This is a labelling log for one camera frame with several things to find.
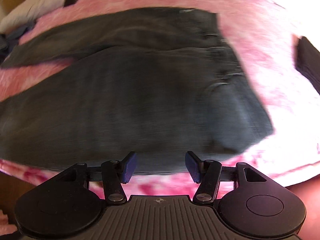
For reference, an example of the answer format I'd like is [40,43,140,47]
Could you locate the blue denim jeans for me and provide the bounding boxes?
[0,7,274,174]

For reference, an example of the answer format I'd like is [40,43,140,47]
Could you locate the pink floral blanket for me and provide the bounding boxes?
[0,0,320,200]

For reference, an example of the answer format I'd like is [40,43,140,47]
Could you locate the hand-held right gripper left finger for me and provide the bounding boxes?
[60,151,137,204]

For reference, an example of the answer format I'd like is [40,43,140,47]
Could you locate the pile of mixed clothes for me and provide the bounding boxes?
[0,22,37,64]

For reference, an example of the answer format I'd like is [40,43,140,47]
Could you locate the lilac striped quilt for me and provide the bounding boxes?
[0,0,288,34]

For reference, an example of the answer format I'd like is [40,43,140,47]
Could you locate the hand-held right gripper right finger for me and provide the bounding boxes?
[185,151,274,204]

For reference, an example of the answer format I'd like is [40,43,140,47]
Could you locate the dark folded cloth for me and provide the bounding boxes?
[295,36,320,92]

